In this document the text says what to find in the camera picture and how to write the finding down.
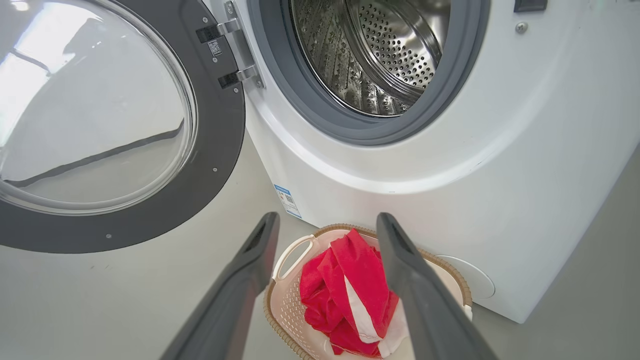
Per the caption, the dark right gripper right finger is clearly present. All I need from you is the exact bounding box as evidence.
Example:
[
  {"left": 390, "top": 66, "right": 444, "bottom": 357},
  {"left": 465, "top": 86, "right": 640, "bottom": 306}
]
[{"left": 375, "top": 212, "right": 501, "bottom": 360}]

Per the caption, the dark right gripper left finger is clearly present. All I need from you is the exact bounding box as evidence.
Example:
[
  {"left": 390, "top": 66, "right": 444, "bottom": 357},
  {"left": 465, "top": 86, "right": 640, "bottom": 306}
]
[{"left": 159, "top": 211, "right": 281, "bottom": 360}]

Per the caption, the red and white garment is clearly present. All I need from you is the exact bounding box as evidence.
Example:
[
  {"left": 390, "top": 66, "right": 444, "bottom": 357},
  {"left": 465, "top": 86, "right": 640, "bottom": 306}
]
[{"left": 299, "top": 228, "right": 413, "bottom": 359}]

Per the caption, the black round glass washer door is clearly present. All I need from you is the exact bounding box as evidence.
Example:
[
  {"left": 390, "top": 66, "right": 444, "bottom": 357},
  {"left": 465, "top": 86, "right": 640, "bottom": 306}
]
[{"left": 0, "top": 0, "right": 247, "bottom": 254}]

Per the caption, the cream perforated laundry basket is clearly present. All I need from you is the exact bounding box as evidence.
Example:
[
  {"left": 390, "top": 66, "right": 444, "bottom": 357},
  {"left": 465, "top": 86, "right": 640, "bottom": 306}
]
[{"left": 263, "top": 223, "right": 474, "bottom": 360}]

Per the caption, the white front-load washing machine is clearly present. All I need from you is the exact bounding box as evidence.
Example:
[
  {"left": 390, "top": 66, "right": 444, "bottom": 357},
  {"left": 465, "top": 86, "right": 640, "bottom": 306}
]
[{"left": 202, "top": 0, "right": 640, "bottom": 325}]

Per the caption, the blue energy label sticker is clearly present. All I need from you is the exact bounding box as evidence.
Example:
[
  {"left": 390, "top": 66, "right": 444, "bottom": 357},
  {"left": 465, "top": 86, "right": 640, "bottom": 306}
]
[{"left": 273, "top": 184, "right": 303, "bottom": 220}]

